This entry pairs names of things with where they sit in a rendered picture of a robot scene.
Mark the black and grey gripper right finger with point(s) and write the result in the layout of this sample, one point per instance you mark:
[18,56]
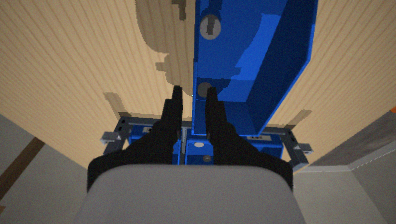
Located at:
[230,149]

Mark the blue bin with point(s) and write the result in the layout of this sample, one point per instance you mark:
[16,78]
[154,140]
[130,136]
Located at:
[140,130]
[265,141]
[194,155]
[261,51]

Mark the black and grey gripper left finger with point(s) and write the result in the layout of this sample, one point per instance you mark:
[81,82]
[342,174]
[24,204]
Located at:
[156,145]

